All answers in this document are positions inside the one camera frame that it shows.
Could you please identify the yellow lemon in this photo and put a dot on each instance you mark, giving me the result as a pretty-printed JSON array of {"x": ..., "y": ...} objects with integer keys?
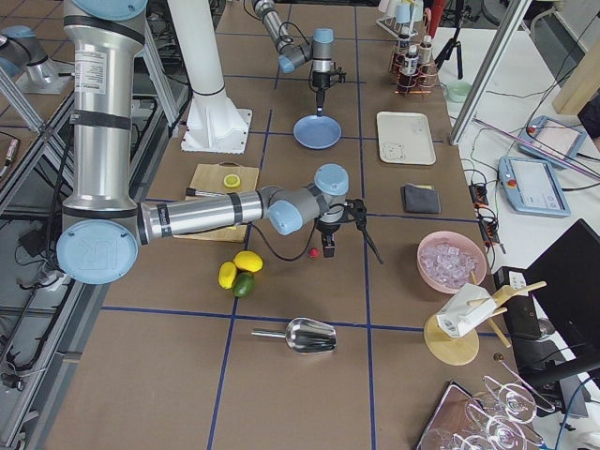
[
  {"x": 227, "y": 275},
  {"x": 249, "y": 261}
]

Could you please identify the blue teach pendant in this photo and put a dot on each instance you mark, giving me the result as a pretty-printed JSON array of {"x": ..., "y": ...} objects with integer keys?
[
  {"x": 531, "y": 187},
  {"x": 553, "y": 141}
]

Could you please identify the green lime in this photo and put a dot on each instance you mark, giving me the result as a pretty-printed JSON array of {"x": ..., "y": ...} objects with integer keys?
[{"x": 243, "y": 285}]

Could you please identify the copper wire bottle rack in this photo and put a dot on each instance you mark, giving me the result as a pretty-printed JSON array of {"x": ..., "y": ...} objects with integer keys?
[{"x": 421, "y": 83}]

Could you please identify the white cup rack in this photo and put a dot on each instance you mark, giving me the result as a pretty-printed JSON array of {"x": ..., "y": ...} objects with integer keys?
[{"x": 400, "y": 16}]

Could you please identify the pink bowl of ice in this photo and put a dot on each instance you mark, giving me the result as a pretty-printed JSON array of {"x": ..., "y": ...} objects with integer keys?
[{"x": 447, "y": 261}]

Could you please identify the steel ice scoop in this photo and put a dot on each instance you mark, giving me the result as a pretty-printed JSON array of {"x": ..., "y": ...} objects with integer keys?
[{"x": 304, "y": 335}]

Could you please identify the aluminium frame post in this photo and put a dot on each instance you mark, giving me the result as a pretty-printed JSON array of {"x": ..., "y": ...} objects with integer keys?
[{"x": 499, "y": 44}]

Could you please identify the blue teach pendant far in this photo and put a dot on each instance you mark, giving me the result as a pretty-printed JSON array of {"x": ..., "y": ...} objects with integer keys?
[{"x": 553, "y": 141}]

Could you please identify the mint green bowl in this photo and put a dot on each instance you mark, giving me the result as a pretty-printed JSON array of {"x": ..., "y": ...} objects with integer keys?
[{"x": 457, "y": 91}]

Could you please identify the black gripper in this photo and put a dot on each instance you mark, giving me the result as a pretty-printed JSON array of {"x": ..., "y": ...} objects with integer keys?
[
  {"x": 320, "y": 80},
  {"x": 325, "y": 231}
]

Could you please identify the clear glasses on tray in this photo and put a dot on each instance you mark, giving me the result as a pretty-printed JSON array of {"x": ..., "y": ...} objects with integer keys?
[{"x": 499, "y": 417}]

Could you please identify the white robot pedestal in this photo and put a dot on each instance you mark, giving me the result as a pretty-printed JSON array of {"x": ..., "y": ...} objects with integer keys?
[{"x": 213, "y": 123}]

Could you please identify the blue teach pendant near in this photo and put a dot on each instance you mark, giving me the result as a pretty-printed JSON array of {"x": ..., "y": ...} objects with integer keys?
[{"x": 531, "y": 187}]

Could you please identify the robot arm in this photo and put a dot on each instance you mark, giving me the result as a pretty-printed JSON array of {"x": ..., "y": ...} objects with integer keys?
[
  {"x": 294, "y": 50},
  {"x": 103, "y": 227}
]

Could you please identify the lemon half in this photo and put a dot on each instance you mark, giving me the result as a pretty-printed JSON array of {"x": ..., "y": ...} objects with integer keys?
[{"x": 231, "y": 180}]

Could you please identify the wooden stand with carton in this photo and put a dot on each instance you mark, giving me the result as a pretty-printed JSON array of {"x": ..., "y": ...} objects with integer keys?
[{"x": 451, "y": 335}]

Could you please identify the dark bottle white cap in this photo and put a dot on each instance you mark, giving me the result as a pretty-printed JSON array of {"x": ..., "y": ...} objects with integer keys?
[{"x": 410, "y": 61}]

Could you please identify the yellow lemon front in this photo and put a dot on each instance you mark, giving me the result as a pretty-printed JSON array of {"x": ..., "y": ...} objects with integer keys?
[{"x": 227, "y": 275}]

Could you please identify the cream bear tray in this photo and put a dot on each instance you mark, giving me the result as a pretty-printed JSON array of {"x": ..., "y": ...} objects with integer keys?
[{"x": 404, "y": 138}]

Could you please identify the yellow lemon rear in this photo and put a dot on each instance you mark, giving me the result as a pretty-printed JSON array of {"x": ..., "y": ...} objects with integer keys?
[{"x": 249, "y": 261}]

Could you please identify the grey folded cloth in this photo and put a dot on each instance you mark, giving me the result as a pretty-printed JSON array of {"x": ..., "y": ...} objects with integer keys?
[{"x": 420, "y": 200}]

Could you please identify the black monitor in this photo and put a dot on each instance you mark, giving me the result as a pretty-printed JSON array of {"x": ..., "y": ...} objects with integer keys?
[{"x": 570, "y": 268}]

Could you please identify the blue plate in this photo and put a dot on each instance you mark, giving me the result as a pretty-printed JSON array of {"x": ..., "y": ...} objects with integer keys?
[{"x": 317, "y": 132}]

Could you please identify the wooden cutting board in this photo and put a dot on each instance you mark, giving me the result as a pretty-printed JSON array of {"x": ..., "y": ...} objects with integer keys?
[{"x": 222, "y": 218}]

